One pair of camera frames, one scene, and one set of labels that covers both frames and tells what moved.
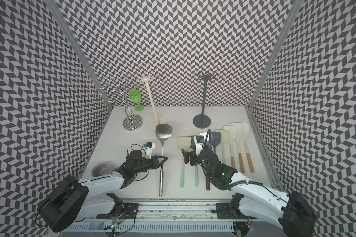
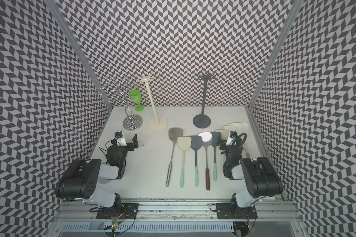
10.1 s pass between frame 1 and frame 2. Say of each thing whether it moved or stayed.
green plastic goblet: stayed
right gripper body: moved
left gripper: moved
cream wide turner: stayed
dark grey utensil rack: stayed
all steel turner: moved
